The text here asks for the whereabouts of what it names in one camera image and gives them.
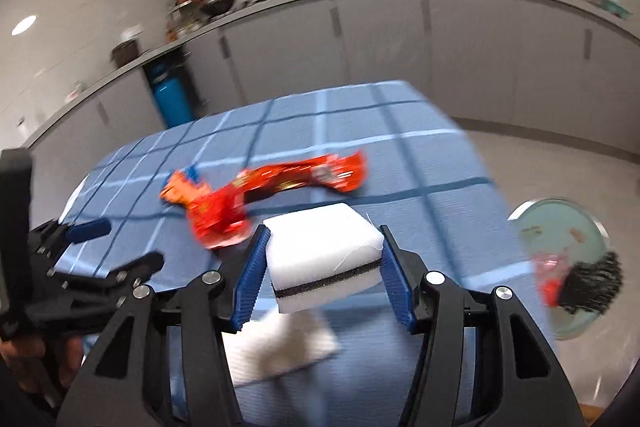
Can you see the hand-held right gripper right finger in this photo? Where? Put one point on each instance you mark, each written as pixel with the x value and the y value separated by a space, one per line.
pixel 396 287

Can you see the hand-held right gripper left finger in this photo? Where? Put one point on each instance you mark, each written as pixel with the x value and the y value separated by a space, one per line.
pixel 252 287

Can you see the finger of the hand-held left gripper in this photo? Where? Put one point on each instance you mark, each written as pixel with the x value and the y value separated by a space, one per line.
pixel 125 271
pixel 90 229

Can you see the white sponge with black layer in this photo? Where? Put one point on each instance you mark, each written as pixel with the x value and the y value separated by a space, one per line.
pixel 320 247

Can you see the red plastic bag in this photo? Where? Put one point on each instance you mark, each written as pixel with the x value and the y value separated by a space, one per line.
pixel 549 277

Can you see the round green bin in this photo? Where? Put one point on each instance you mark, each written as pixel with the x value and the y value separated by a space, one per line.
pixel 550 232

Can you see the large black foam net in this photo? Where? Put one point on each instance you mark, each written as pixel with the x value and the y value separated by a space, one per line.
pixel 592 284

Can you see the person's left hand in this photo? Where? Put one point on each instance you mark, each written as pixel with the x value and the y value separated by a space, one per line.
pixel 67 357

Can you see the white paper tissue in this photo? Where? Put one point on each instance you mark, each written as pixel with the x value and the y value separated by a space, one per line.
pixel 280 347

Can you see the orange snack wrapper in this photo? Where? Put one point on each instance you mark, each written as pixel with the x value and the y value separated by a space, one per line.
pixel 182 189

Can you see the red snack wrapper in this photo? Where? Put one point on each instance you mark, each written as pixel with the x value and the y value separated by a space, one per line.
pixel 280 179

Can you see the small blue gas cylinder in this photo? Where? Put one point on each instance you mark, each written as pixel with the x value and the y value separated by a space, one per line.
pixel 172 94

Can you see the blue checked tablecloth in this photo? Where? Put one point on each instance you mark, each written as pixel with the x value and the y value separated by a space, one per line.
pixel 350 132

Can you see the dark brown pot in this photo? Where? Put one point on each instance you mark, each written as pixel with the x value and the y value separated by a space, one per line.
pixel 125 53

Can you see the spice rack with bottles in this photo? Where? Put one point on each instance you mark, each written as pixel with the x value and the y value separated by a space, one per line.
pixel 184 9

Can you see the grey kitchen counter cabinets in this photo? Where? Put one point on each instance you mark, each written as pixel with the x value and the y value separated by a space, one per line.
pixel 390 47

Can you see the black wok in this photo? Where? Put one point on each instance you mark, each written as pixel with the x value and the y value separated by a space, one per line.
pixel 220 5

